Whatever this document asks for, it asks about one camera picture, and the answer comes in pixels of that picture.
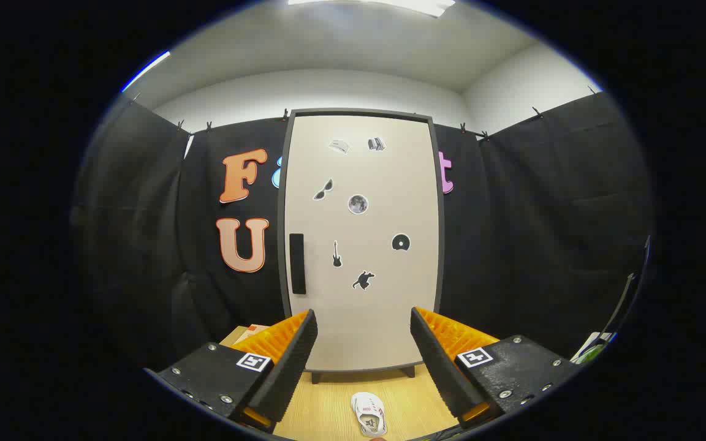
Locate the ceiling light panel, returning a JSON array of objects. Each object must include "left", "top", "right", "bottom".
[{"left": 287, "top": 0, "right": 455, "bottom": 18}]

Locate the beige orange cover book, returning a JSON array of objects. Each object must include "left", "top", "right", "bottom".
[{"left": 233, "top": 323, "right": 271, "bottom": 345}]

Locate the grey shoe cabinet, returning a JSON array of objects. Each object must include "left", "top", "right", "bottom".
[{"left": 276, "top": 108, "right": 446, "bottom": 383}]

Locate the black door handle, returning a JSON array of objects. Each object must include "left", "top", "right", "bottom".
[{"left": 289, "top": 233, "right": 306, "bottom": 295}]

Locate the white canvas shoe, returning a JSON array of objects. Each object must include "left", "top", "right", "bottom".
[{"left": 351, "top": 392, "right": 387, "bottom": 437}]

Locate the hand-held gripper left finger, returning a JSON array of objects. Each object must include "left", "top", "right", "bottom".
[{"left": 145, "top": 309, "right": 319, "bottom": 435}]

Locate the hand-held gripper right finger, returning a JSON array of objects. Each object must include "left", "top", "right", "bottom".
[{"left": 410, "top": 306, "right": 583, "bottom": 429}]

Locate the black backdrop cloth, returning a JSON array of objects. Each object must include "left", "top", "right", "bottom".
[{"left": 71, "top": 91, "right": 654, "bottom": 374}]

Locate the bright ceiling light strip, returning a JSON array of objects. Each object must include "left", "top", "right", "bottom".
[{"left": 121, "top": 51, "right": 171, "bottom": 94}]

